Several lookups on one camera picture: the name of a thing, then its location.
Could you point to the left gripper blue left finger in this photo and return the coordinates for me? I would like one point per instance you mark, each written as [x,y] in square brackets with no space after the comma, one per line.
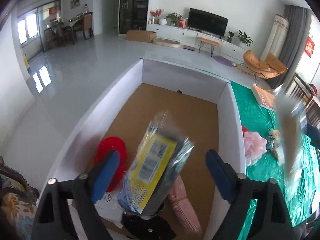
[53,218]

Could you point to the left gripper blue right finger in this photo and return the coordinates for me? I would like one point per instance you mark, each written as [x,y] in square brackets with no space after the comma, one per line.
[271,218]

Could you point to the pink mesh bath loofah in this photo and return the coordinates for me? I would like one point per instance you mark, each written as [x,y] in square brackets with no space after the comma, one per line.
[255,147]

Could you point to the small gold paper box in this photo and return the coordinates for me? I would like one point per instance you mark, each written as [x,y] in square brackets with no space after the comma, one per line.
[275,133]

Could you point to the yellow blue sponge package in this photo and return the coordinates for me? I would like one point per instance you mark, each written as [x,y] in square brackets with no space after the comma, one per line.
[160,157]

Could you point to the blue wave pattern pouch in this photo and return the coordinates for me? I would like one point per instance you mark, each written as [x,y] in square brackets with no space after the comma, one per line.
[270,143]

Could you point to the red snack packet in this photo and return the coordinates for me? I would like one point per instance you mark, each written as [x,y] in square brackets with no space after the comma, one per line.
[244,129]

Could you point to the floral sofa cushion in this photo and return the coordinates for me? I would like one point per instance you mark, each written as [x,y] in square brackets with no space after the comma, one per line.
[18,204]

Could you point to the green satin tablecloth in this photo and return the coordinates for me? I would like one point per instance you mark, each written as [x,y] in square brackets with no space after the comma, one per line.
[261,120]

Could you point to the white printed plastic bag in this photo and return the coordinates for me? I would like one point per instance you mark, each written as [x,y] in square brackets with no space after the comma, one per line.
[109,208]

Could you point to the red yarn ball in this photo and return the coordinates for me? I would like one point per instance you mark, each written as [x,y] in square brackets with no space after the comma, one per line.
[114,149]

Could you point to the pink packaged cloth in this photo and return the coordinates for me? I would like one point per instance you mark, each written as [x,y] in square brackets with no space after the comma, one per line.
[182,207]

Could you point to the clear jar black lid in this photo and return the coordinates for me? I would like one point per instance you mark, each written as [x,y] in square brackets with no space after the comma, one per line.
[292,123]

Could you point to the orange hardcover book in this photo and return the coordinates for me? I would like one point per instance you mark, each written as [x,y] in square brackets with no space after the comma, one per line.
[263,98]

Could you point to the white cardboard box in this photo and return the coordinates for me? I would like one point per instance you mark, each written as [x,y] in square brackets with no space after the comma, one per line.
[201,105]

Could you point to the dark wooden side chair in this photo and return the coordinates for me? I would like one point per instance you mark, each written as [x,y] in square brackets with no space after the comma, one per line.
[302,92]

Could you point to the orange lounge chair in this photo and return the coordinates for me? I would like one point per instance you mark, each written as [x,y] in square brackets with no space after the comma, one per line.
[266,69]

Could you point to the purple floor mat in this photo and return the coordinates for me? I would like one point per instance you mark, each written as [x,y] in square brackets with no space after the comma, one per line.
[224,61]

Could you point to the white tv cabinet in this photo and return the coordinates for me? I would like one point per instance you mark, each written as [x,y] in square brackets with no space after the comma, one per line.
[189,38]

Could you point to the green potted plant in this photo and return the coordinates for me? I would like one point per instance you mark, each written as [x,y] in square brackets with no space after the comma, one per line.
[244,38]

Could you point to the wooden bench stool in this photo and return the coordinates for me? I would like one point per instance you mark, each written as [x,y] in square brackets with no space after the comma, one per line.
[213,44]

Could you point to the small potted plant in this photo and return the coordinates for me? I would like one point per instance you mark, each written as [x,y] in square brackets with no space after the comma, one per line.
[230,36]

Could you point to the wooden dining chair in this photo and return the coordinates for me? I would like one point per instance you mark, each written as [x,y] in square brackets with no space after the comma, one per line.
[85,26]

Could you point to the brown cardboard box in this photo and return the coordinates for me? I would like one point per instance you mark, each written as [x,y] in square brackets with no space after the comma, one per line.
[141,35]

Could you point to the grey window curtain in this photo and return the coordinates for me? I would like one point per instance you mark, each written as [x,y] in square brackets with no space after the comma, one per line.
[299,24]

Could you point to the round beige floor cushion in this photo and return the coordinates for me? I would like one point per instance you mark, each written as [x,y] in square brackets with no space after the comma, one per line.
[166,43]

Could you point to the black flat television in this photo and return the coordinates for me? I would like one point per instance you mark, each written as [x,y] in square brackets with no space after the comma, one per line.
[206,21]

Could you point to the leafy plant on cabinet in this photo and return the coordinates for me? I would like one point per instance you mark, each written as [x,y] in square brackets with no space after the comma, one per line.
[173,18]

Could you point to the red flower vase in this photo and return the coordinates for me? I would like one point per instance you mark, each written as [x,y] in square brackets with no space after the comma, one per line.
[156,14]

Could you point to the black glass display cabinet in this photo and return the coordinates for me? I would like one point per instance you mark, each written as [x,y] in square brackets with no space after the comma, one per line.
[133,14]

